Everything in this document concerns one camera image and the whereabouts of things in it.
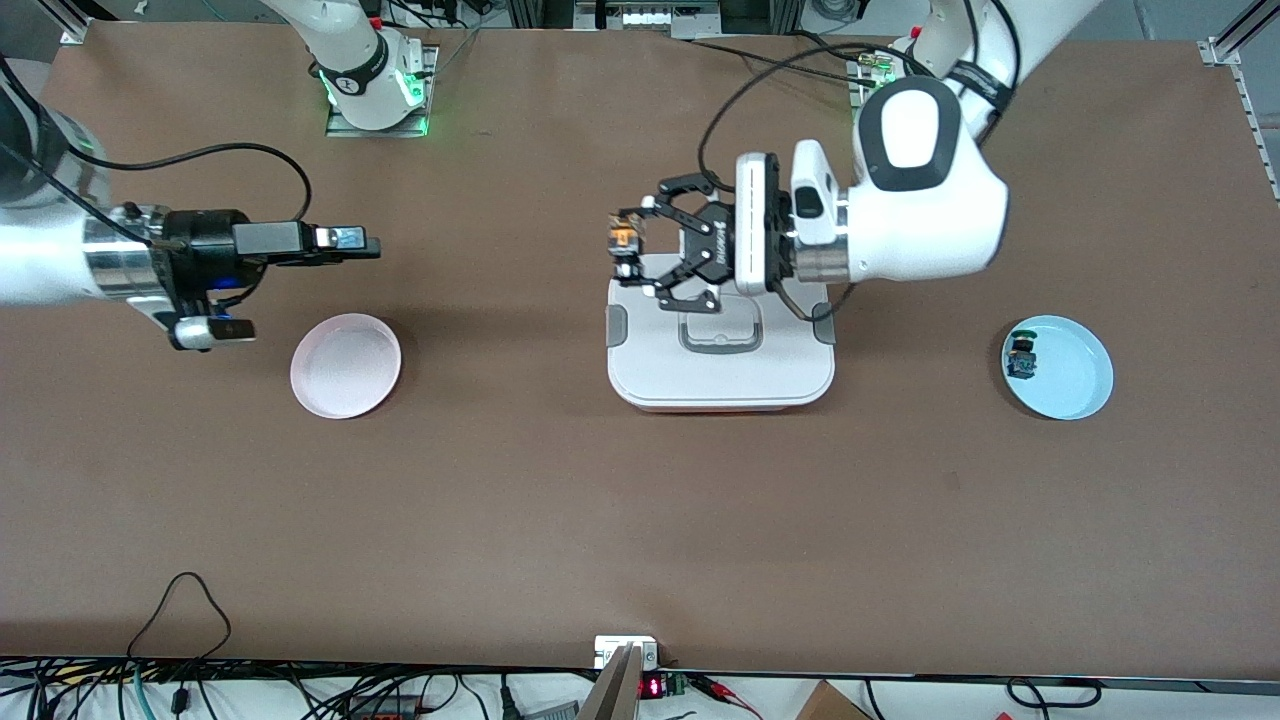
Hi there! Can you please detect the orange push button switch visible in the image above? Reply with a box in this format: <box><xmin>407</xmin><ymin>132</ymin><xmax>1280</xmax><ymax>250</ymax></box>
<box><xmin>608</xmin><ymin>222</ymin><xmax>643</xmax><ymax>283</ymax></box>

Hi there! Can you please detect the white lidded lunch box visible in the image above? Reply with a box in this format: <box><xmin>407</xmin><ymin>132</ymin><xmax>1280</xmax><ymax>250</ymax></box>
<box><xmin>605</xmin><ymin>252</ymin><xmax>836</xmax><ymax>414</ymax></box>

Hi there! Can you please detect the pink round plate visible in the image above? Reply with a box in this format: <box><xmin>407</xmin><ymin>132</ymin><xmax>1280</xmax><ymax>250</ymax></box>
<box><xmin>290</xmin><ymin>313</ymin><xmax>403</xmax><ymax>420</ymax></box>

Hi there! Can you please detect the light blue round plate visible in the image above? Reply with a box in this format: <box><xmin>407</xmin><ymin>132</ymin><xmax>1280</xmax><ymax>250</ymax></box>
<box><xmin>1001</xmin><ymin>315</ymin><xmax>1115</xmax><ymax>421</ymax></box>

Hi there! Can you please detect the grey metal bar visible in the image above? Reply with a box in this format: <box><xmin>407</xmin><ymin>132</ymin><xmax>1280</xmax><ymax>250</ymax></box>
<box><xmin>578</xmin><ymin>644</ymin><xmax>643</xmax><ymax>720</ymax></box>

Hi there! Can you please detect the brown cardboard box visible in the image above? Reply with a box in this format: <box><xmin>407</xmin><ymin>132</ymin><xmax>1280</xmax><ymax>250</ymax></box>
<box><xmin>795</xmin><ymin>680</ymin><xmax>873</xmax><ymax>720</ymax></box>

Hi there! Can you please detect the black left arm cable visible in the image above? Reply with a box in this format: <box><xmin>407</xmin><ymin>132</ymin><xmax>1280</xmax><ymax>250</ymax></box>
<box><xmin>696</xmin><ymin>40</ymin><xmax>907</xmax><ymax>187</ymax></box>

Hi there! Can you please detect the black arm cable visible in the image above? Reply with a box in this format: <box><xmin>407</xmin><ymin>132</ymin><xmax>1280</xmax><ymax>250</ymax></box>
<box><xmin>696</xmin><ymin>40</ymin><xmax>907</xmax><ymax>187</ymax></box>
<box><xmin>0</xmin><ymin>55</ymin><xmax>313</xmax><ymax>247</ymax></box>

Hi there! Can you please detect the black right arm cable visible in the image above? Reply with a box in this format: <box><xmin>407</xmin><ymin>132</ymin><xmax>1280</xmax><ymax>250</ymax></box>
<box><xmin>0</xmin><ymin>55</ymin><xmax>313</xmax><ymax>247</ymax></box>

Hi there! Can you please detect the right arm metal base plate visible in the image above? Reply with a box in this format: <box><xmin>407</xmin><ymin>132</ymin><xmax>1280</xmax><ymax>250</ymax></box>
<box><xmin>324</xmin><ymin>44</ymin><xmax>441</xmax><ymax>139</ymax></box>

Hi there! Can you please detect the black cable across table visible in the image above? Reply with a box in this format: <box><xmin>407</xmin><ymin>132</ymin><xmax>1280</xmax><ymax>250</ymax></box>
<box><xmin>688</xmin><ymin>35</ymin><xmax>873</xmax><ymax>83</ymax></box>

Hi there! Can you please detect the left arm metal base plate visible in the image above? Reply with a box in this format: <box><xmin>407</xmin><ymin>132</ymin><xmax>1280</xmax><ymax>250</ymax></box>
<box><xmin>848</xmin><ymin>50</ymin><xmax>901</xmax><ymax>111</ymax></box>

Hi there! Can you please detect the black looped cable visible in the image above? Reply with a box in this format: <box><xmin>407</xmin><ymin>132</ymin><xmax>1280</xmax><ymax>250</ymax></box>
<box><xmin>126</xmin><ymin>571</ymin><xmax>233</xmax><ymax>663</ymax></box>

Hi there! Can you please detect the black cable bundle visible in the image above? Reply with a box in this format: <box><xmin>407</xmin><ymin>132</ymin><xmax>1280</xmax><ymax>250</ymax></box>
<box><xmin>0</xmin><ymin>655</ymin><xmax>601</xmax><ymax>720</ymax></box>

